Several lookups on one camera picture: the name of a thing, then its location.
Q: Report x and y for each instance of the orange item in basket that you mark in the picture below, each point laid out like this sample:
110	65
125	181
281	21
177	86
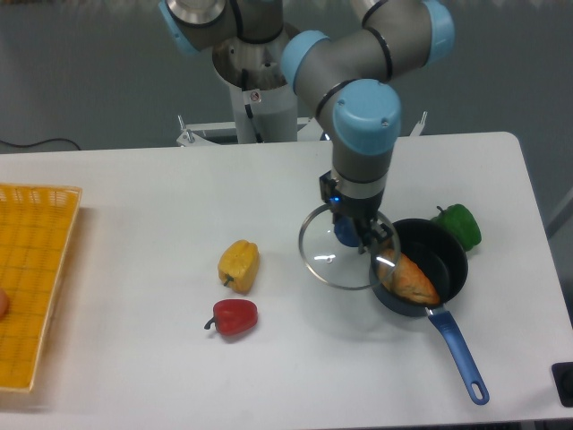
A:
4	303

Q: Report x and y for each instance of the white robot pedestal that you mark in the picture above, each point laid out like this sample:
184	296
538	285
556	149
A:
264	106

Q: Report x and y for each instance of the green bell pepper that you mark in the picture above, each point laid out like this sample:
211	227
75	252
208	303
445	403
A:
459	221

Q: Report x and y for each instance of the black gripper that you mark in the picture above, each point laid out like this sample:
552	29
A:
360	213

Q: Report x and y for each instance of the yellow wicker basket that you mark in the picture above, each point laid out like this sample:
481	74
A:
37	223

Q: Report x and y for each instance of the red bell pepper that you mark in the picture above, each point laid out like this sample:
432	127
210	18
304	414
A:
232	317

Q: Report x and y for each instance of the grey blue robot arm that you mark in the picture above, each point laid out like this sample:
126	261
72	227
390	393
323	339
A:
345	83

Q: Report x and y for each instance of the black device at table edge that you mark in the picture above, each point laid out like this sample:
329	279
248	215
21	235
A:
563	377

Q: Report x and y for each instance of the dark pot blue handle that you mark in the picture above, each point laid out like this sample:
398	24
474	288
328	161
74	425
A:
443	260

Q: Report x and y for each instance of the glass pot lid blue knob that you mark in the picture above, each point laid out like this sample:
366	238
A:
333	257

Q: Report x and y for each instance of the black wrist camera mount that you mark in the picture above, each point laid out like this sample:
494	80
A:
328	188

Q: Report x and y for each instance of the white mounting frame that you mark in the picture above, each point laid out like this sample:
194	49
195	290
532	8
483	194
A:
225	133

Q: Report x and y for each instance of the yellow bell pepper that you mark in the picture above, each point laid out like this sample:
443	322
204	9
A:
238	266

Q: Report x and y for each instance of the baked bread pastry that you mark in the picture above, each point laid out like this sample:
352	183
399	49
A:
403	278

